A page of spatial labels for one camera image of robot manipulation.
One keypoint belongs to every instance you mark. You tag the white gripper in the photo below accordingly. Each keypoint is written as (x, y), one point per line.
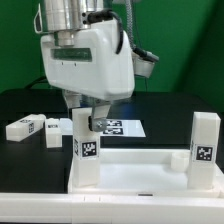
(91, 67)

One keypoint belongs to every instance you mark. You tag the white desk top panel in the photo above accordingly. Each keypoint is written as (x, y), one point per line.
(145, 172)

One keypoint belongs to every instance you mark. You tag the white front fence bar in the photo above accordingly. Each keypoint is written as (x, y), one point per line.
(81, 209)

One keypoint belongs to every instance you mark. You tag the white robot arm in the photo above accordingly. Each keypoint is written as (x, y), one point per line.
(62, 18)

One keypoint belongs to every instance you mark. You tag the white tag sheet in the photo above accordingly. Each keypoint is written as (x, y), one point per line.
(120, 128)

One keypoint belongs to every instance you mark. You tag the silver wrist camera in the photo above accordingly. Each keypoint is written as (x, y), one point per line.
(143, 62)

